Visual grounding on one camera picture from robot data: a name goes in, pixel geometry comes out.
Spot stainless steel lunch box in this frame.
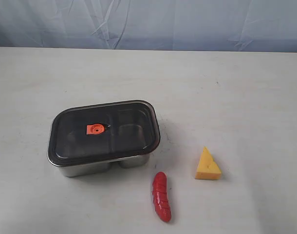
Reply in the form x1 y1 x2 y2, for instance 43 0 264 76
46 99 161 178

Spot red toy sausage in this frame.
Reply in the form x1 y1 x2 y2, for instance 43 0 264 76
152 172 171 222

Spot transparent lid with orange valve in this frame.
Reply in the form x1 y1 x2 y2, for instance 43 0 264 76
47 99 161 164

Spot yellow toy cheese wedge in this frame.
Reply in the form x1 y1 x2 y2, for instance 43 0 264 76
195 147 222 180

